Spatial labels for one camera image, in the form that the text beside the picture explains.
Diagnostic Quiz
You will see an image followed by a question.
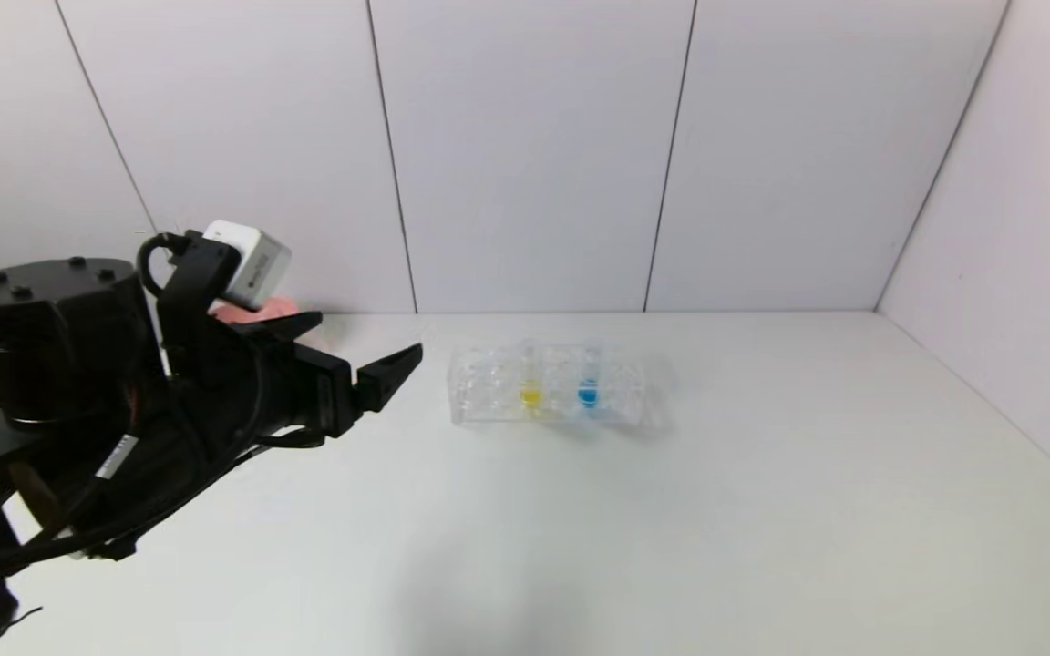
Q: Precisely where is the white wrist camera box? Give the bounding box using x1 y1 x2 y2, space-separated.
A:
201 220 293 312

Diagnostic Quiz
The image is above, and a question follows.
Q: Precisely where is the clear acrylic test tube rack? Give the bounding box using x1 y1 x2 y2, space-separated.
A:
448 340 647 428

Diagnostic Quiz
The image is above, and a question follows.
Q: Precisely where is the test tube with blue pigment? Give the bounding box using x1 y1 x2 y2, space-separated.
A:
577 342 602 410

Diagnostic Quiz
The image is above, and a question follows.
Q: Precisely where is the test tube with yellow pigment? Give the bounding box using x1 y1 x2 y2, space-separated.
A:
519 339 546 415

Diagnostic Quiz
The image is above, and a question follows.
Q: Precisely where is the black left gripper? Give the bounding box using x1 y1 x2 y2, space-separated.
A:
200 310 424 454

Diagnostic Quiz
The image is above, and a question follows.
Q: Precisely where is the pink plastic bowl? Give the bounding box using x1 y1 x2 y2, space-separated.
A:
213 295 300 326

